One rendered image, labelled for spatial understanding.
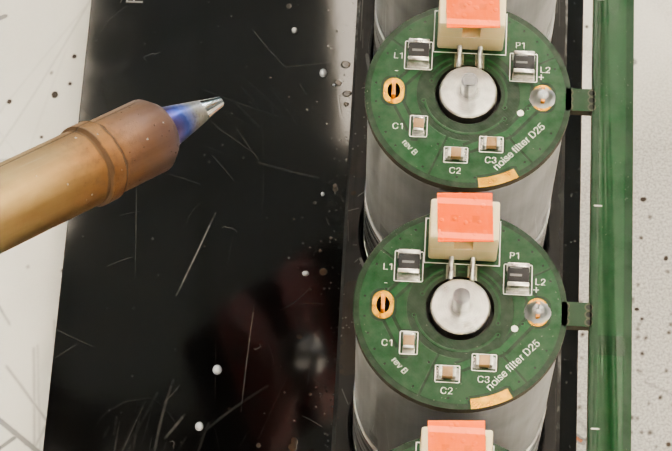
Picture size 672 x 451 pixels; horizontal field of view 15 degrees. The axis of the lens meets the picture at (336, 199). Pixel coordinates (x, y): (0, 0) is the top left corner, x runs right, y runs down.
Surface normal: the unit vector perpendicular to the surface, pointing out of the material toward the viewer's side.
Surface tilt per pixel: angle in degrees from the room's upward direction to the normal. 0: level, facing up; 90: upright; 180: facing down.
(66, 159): 27
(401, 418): 90
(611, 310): 0
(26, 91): 0
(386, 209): 90
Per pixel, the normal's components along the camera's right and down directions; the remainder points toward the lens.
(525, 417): 0.70, 0.65
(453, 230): 0.00, -0.42
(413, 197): -0.51, 0.78
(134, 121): 0.26, -0.69
